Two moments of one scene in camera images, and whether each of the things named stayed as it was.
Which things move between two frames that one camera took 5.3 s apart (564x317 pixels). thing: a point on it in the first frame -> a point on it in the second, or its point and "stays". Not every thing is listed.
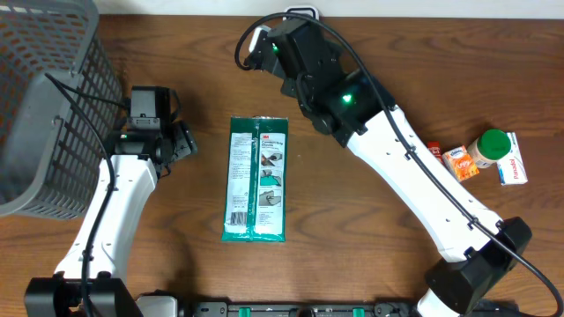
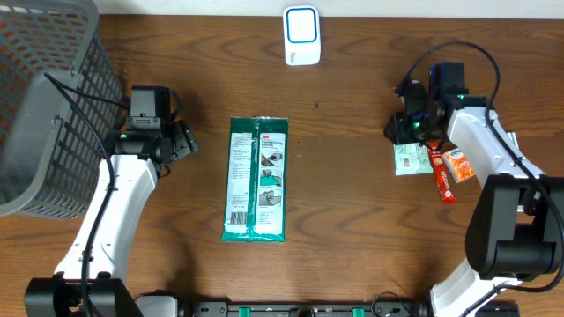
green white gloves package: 256,187 stays
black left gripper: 183,136 stays
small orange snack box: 460,164 stays
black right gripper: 296,87 -> 401,134
